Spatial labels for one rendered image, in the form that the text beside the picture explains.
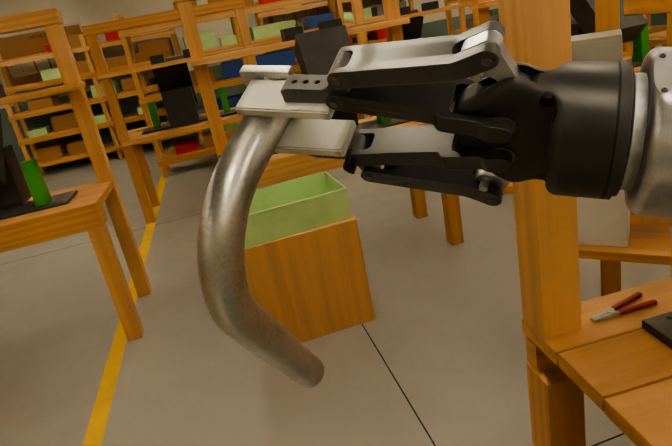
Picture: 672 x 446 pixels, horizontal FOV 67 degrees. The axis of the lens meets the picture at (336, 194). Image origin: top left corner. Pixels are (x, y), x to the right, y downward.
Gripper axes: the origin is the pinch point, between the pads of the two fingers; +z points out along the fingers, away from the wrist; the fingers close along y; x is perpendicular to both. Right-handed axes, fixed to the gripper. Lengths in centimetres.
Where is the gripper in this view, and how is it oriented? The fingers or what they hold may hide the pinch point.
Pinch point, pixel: (296, 118)
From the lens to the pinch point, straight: 36.0
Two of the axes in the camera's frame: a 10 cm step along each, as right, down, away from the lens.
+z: -9.2, -1.0, 3.9
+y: -2.6, -6.0, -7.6
